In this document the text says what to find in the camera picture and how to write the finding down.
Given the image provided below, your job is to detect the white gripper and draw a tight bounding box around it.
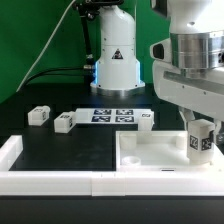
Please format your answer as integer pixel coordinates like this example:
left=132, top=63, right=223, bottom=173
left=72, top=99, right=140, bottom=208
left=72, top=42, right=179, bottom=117
left=160, top=63, right=224, bottom=145

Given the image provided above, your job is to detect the white square tabletop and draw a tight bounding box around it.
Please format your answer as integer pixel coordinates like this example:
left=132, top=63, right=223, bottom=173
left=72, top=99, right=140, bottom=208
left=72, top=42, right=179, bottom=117
left=116, top=131, right=224, bottom=172

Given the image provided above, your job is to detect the white U-shaped fence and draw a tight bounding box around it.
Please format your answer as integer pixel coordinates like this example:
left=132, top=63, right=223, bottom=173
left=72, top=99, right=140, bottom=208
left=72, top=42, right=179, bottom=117
left=0, top=135, right=224, bottom=196

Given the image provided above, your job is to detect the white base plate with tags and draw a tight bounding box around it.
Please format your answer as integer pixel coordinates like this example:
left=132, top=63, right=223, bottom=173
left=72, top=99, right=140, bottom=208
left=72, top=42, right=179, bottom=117
left=76, top=108, right=154, bottom=124

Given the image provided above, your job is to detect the black cable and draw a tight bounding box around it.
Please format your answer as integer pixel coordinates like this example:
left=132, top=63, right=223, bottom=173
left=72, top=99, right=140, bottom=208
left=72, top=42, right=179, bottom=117
left=23, top=67, right=92, bottom=87

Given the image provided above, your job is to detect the grey cable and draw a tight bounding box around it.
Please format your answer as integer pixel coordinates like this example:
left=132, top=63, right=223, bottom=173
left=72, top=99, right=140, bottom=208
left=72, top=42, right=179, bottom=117
left=15, top=0, right=78, bottom=93

